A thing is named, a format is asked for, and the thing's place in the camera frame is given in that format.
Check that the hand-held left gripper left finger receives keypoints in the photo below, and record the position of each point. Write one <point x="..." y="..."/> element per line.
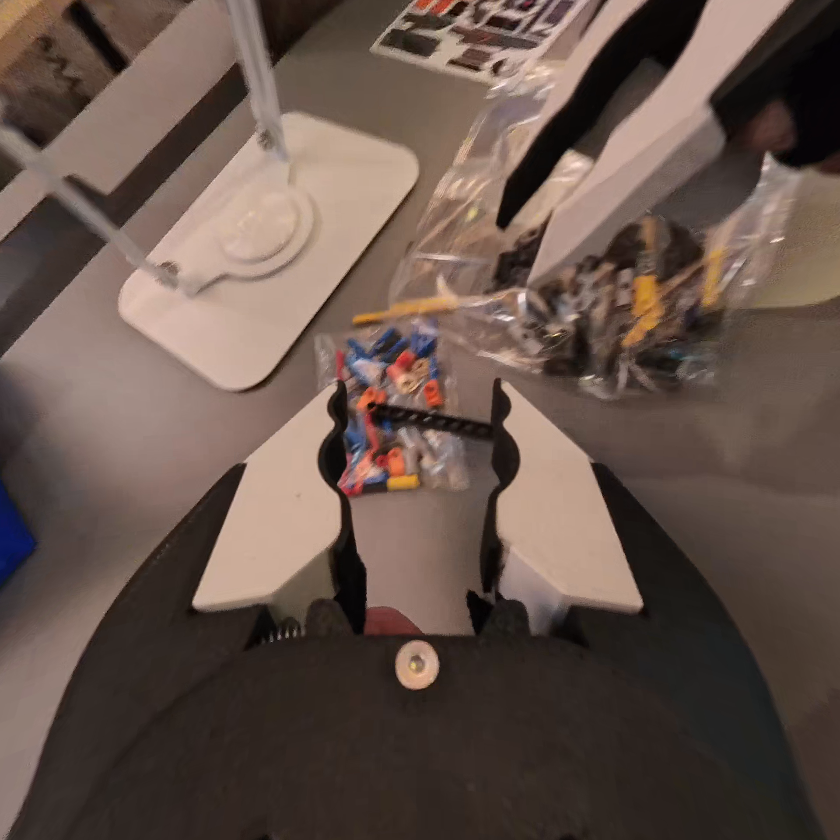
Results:
<point x="282" y="525"/>

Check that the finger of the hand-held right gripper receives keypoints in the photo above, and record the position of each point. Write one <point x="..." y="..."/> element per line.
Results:
<point x="584" y="46"/>
<point x="656" y="151"/>

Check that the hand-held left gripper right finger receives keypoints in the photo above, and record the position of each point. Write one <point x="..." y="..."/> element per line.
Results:
<point x="558" y="525"/>

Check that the black lego beam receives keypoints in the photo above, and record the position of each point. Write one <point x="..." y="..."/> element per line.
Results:
<point x="433" y="420"/>

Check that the large bag of black lego parts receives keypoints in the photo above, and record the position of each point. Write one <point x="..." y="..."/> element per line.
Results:
<point x="590" y="328"/>

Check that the lego sticker sheet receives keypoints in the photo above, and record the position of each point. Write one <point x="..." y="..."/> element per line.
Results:
<point x="479" y="33"/>

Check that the small bag of colourful lego pins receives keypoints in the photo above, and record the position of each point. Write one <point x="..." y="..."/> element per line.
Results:
<point x="394" y="367"/>

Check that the long yellow lego axle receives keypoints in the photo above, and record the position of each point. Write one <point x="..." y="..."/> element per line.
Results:
<point x="407" y="308"/>

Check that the blue storage bin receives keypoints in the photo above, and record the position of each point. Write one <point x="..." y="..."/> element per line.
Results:
<point x="13" y="538"/>

